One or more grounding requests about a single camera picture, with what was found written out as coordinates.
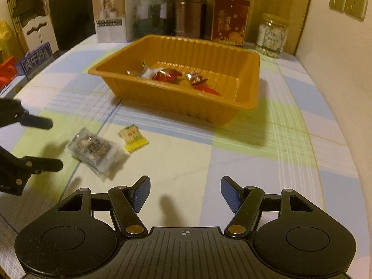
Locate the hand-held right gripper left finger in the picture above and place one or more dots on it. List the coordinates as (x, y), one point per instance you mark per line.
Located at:
(141, 193)

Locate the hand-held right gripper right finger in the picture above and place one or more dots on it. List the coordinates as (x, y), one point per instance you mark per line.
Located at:
(231, 193)

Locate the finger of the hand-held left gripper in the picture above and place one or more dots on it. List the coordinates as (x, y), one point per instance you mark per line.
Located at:
(43, 165)
(35, 120)

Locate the dark clear snack packet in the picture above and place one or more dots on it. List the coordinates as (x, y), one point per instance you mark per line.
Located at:
(93, 151)

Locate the yellow snack packet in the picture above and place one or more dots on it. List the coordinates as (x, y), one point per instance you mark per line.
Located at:
(133, 138)

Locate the orange plastic tray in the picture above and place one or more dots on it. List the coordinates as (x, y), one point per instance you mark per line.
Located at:
(180, 104)

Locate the red foil candy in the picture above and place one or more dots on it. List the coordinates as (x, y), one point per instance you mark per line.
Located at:
(207, 89)

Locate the red white candy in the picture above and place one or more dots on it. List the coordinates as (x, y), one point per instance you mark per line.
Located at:
(195, 78)

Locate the large red snack packet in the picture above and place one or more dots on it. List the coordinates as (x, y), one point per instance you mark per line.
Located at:
(165, 75)

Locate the silver foil packet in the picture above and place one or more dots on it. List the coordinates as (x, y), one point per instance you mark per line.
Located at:
(145, 71)

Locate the checked tablecloth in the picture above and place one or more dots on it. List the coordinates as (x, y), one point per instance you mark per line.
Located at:
(261, 157)

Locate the red bag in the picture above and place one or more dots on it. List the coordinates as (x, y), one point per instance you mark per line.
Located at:
(7, 72)

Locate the blue printed box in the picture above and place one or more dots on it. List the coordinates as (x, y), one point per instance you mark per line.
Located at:
(36, 62)

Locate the white wooden rack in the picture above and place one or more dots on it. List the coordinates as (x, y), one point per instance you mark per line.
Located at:
(39, 35)

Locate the yellow bag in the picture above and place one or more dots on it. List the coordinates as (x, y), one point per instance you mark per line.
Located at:
(5, 39)

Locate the black chair back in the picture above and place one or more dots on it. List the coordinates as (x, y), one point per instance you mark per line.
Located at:
(78, 14)

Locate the white cardboard box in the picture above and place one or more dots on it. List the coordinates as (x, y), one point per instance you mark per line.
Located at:
(110, 17)

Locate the green glass jar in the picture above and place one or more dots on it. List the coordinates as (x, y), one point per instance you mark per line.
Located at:
(151, 17)

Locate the clear plastic candy jar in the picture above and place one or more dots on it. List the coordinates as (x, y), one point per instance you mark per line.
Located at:
(271, 36)

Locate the red tin box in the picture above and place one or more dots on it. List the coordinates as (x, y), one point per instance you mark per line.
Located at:
(229, 20)

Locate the copper metal canister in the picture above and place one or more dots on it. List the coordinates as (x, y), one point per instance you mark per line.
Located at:
(189, 11)

